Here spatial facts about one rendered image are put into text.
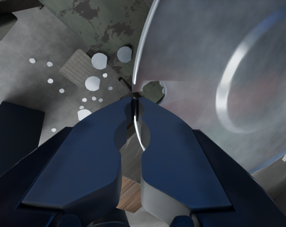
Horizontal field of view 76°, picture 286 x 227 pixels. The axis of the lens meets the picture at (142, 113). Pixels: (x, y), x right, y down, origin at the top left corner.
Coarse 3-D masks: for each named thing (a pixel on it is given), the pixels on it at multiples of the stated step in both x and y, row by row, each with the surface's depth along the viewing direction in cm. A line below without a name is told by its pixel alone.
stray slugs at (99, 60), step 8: (120, 48) 25; (128, 48) 25; (96, 56) 24; (104, 56) 25; (120, 56) 25; (128, 56) 26; (96, 64) 25; (104, 64) 25; (88, 80) 26; (96, 80) 26; (88, 88) 26; (96, 88) 27; (80, 112) 28; (88, 112) 28; (80, 120) 28
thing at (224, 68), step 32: (160, 0) 11; (192, 0) 12; (224, 0) 12; (256, 0) 13; (160, 32) 12; (192, 32) 13; (224, 32) 14; (256, 32) 14; (160, 64) 13; (192, 64) 14; (224, 64) 15; (256, 64) 15; (192, 96) 16; (224, 96) 16; (256, 96) 17; (192, 128) 18; (224, 128) 19; (256, 128) 20; (256, 160) 25
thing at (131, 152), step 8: (128, 136) 16; (136, 136) 16; (128, 144) 16; (136, 144) 17; (120, 152) 16; (128, 152) 17; (136, 152) 17; (128, 160) 17; (136, 160) 18; (128, 168) 18; (136, 168) 18; (128, 176) 18; (136, 176) 19
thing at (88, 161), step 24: (96, 120) 9; (120, 120) 9; (72, 144) 8; (96, 144) 8; (120, 144) 9; (48, 168) 6; (72, 168) 6; (96, 168) 6; (120, 168) 7; (48, 192) 6; (72, 192) 6; (96, 192) 6; (120, 192) 7; (96, 216) 6
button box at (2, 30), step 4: (0, 16) 25; (4, 16) 27; (8, 16) 28; (12, 16) 30; (0, 20) 24; (4, 20) 25; (8, 20) 27; (12, 20) 28; (16, 20) 30; (0, 24) 23; (4, 24) 24; (8, 24) 26; (12, 24) 29; (0, 28) 24; (4, 28) 26; (8, 28) 29; (0, 32) 26; (4, 32) 28; (0, 36) 28; (4, 36) 31; (0, 40) 31
